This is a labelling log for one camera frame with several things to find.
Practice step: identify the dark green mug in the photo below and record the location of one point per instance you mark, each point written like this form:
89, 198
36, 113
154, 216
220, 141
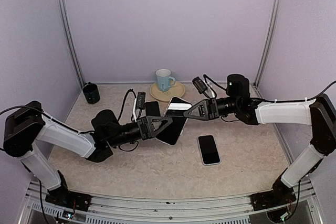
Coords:
91, 93

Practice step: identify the left aluminium corner post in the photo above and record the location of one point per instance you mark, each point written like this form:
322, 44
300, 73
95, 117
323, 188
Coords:
70, 43

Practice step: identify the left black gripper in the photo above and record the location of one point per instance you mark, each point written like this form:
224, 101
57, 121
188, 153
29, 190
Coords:
151, 132

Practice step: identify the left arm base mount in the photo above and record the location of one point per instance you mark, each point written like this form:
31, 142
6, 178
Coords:
69, 199

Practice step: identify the dark phone with teal edge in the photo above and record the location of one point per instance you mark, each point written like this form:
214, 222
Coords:
152, 108

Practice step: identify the lilac phone case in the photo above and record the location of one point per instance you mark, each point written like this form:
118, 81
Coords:
210, 165

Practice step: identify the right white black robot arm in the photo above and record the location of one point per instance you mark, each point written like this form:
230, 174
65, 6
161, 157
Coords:
317, 112

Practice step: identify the aluminium front rail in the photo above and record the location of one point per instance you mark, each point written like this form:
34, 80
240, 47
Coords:
115, 209

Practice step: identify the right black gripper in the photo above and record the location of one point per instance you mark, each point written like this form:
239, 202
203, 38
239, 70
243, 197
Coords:
208, 109

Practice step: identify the right aluminium corner post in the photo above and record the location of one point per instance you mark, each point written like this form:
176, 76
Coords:
267, 45

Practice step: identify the cream round plate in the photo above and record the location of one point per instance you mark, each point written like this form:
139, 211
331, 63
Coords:
178, 90

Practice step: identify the light blue ceramic mug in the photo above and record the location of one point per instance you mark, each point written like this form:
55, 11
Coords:
164, 79

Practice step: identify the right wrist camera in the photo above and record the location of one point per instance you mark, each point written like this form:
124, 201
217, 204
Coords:
204, 88

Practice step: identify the aluminium corner post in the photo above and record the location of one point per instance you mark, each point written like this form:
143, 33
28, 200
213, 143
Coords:
70, 43
267, 45

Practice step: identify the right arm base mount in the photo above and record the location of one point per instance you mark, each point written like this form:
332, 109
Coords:
279, 195

